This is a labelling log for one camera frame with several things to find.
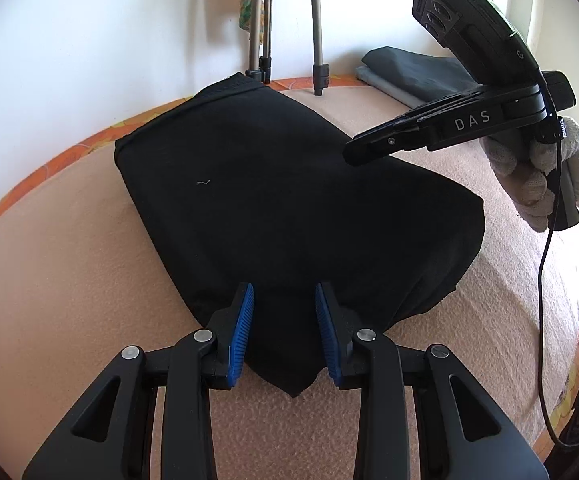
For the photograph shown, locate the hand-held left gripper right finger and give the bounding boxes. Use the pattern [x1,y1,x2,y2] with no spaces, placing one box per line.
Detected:
[314,281,550,480]

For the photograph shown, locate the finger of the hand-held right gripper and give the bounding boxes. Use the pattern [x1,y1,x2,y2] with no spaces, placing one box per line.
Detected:
[344,87,486,167]

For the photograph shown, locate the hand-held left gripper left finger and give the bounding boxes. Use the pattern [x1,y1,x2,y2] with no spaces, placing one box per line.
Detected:
[22,282,255,480]

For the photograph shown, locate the black pants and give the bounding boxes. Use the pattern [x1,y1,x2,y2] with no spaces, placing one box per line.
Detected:
[114,72,486,398]

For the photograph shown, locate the person's right hand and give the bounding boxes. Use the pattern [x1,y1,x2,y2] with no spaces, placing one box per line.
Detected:
[479,116,579,233]

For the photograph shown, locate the dark grey folded garment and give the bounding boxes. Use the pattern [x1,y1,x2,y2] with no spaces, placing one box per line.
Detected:
[361,46,475,106]

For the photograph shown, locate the metal tripod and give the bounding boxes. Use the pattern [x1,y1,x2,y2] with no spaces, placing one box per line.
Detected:
[243,0,331,97]

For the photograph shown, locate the black cable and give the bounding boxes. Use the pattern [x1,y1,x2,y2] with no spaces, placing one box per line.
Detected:
[537,67,579,448]

